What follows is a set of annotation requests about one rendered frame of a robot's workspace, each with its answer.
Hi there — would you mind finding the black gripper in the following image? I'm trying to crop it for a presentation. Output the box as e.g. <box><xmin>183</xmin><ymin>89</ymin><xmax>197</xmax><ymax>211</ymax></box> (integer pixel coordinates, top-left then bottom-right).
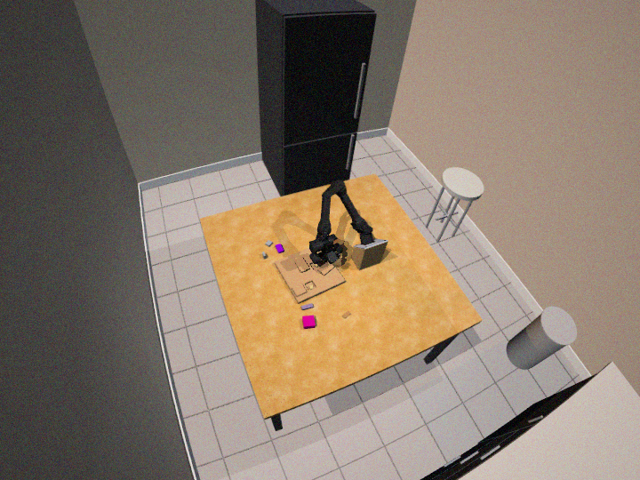
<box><xmin>309</xmin><ymin>243</ymin><xmax>343</xmax><ymax>264</ymax></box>

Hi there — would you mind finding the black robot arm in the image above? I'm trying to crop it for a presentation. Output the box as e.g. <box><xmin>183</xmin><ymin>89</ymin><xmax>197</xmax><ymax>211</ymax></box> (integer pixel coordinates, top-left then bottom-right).
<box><xmin>309</xmin><ymin>180</ymin><xmax>376</xmax><ymax>264</ymax></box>

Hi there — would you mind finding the magenta block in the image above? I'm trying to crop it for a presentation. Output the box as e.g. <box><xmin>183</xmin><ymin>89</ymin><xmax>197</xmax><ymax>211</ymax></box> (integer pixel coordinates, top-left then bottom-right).
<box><xmin>302</xmin><ymin>316</ymin><xmax>315</xmax><ymax>329</ymax></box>

